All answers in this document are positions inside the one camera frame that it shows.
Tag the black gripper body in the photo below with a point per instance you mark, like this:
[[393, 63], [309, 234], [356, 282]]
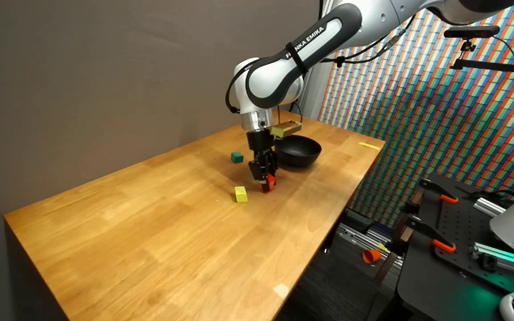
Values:
[[261, 145]]

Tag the orange block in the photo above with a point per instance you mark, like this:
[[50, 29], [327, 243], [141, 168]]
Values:
[[272, 183]]

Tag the green block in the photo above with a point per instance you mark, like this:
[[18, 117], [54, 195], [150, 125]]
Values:
[[236, 158]]

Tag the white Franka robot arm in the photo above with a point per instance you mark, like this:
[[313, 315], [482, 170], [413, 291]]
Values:
[[322, 36]]

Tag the black bowl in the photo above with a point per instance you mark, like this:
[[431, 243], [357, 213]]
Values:
[[302, 154]]

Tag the yellow block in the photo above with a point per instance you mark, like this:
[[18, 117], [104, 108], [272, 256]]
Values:
[[241, 195]]

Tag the white sticker patch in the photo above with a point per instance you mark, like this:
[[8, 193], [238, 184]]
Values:
[[281, 291]]

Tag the small orange cap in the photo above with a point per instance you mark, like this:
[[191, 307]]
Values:
[[372, 256]]

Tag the multicolour patterned backdrop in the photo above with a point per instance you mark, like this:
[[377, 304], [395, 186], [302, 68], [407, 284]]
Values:
[[447, 131]]

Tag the black perforated mounting board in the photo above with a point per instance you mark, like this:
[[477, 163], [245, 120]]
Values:
[[447, 286]]

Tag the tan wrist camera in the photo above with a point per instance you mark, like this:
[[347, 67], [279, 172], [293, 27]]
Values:
[[286, 129]]

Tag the aluminium extrusion rail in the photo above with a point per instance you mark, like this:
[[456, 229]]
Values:
[[498, 254], [489, 206]]

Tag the black bar camera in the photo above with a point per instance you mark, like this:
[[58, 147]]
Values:
[[472, 31]]

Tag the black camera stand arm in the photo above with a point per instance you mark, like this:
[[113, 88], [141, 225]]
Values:
[[495, 65]]

